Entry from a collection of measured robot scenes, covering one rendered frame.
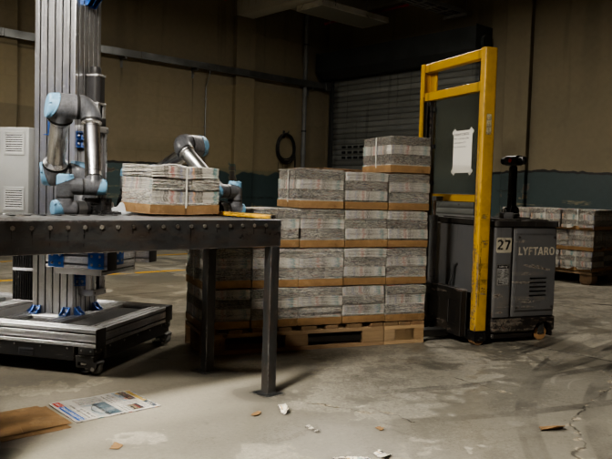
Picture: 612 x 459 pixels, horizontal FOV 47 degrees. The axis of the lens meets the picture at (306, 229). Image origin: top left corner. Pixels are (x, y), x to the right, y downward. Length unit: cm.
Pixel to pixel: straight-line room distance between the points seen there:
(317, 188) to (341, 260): 45
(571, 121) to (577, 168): 67
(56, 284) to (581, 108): 798
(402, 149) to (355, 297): 95
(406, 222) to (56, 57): 222
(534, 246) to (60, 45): 310
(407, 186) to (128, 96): 731
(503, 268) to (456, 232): 47
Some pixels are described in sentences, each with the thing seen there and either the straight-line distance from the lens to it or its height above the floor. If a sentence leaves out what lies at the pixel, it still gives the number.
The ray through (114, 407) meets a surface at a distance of 314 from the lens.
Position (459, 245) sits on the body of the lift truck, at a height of 60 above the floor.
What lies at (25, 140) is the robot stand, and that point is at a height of 116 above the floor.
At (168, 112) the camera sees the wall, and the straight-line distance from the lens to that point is 1145.
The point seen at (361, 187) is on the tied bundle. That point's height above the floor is 97.
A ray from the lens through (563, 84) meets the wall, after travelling 1064.
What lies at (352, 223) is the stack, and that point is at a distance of 424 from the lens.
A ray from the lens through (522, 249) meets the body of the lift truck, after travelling 474.
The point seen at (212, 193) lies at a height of 91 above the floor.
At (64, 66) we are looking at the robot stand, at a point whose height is 155.
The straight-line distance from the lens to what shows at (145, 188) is 332.
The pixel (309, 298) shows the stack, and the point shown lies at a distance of 417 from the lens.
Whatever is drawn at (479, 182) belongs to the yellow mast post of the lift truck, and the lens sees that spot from 449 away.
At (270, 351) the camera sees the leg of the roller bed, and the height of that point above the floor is 20.
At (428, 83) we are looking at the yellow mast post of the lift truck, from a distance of 518.
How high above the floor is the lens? 93
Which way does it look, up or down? 3 degrees down
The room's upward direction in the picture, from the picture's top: 2 degrees clockwise
